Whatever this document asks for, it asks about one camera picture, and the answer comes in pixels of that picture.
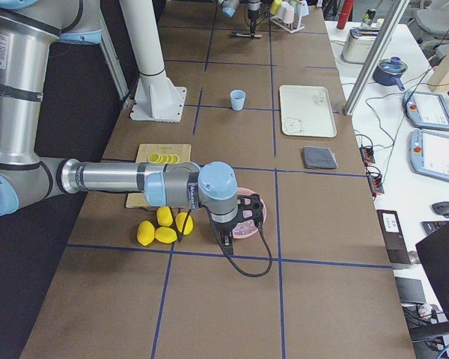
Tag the red bottle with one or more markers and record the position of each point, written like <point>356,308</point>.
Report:
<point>346,11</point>

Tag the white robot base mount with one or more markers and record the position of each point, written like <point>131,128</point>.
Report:
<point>156,97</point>

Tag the aluminium frame post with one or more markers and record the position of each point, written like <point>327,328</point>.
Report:
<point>375,55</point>

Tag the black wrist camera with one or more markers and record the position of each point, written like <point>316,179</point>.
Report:
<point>250,208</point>

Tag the folded grey cloth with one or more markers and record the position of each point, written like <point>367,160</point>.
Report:
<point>319,158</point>

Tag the teach pendant tablet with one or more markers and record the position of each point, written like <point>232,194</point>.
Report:
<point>429,154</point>
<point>426,110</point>

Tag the white wire cup rack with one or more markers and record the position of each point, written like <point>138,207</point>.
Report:
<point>293,27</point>

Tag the light blue paper cup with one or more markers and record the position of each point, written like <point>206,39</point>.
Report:
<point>237,99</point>

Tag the pink cup on rack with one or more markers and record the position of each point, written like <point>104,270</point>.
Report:
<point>286,13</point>

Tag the blue pot with lid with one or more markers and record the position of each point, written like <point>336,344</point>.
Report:
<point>389,72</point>

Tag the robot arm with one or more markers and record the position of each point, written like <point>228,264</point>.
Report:
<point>57,102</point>
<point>229,7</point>

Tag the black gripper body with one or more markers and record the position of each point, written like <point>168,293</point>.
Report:
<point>222,228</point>
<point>252,9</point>

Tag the whole yellow lemon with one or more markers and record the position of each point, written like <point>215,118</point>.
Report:
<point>145,233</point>
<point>164,216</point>
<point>184,223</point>
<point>166,235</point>

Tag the pink bowl of ice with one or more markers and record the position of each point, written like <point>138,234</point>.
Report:
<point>247,228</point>

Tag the green cup on rack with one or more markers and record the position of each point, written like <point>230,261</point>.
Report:
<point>274,7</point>

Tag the black computer mouse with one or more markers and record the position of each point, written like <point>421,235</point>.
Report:
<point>441,208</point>

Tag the white toaster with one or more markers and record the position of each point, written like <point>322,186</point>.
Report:
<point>358,44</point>

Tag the white bear serving tray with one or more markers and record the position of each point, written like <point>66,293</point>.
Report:
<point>306,111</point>

